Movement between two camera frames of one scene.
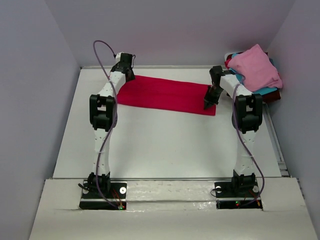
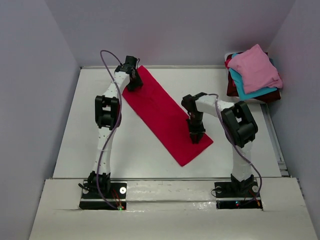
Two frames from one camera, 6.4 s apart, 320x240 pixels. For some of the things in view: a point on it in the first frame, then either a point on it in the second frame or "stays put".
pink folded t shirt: x=259 y=72 stays put
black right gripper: x=208 y=101 -> x=196 y=130
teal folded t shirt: x=240 y=78 stays put
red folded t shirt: x=226 y=62 stays put
